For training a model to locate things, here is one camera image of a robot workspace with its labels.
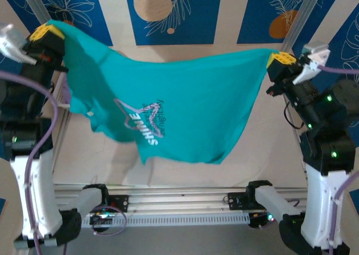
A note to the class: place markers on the teal t-shirt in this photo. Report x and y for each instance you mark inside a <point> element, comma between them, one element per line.
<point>196,97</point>

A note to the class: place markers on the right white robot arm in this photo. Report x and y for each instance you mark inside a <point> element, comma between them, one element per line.
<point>319,204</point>

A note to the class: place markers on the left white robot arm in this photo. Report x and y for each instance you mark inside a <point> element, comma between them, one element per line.
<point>36,196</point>

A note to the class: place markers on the right aluminium frame post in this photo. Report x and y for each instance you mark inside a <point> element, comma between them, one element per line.
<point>305,13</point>

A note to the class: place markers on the left aluminium side rail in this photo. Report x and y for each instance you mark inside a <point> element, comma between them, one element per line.
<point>59,142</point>

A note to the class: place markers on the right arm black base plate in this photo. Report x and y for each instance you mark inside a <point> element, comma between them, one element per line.
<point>237,200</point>

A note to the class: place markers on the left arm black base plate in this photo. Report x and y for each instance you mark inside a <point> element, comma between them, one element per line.
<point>120,202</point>

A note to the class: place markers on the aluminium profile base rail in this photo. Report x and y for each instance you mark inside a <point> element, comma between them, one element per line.
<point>179,201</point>

